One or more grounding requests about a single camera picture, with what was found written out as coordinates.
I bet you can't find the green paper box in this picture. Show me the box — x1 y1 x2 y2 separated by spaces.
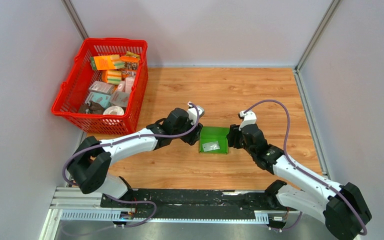
199 126 229 155

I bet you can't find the clear plastic wrapper scrap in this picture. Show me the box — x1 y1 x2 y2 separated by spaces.
202 141 220 152

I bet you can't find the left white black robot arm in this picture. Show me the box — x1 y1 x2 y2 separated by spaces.
62 102 205 208

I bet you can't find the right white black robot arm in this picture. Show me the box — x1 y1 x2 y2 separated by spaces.
226 124 373 240

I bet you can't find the grey pink carton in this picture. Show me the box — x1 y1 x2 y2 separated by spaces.
109 90 130 108

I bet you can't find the white tape roll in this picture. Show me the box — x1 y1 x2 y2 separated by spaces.
103 105 125 116

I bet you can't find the teal small carton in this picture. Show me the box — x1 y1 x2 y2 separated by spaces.
84 92 111 109

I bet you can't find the striped sponge stack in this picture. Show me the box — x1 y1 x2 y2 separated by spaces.
101 70 122 85

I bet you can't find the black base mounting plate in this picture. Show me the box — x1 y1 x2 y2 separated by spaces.
100 188 287 220

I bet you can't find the grey small carton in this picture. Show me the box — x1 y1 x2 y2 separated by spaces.
88 80 116 95

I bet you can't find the orange sponge pack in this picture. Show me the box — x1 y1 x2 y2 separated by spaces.
89 54 125 71

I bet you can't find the red plastic basket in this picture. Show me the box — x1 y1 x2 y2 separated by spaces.
50 37 149 136

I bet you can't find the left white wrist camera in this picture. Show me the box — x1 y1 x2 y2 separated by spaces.
187 101 205 125

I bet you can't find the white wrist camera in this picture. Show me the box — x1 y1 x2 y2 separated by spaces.
187 101 205 125
238 110 257 131

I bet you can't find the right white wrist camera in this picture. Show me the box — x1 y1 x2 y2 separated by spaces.
238 110 257 131

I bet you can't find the aluminium frame rail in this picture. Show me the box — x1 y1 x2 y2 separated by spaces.
39 187 362 240

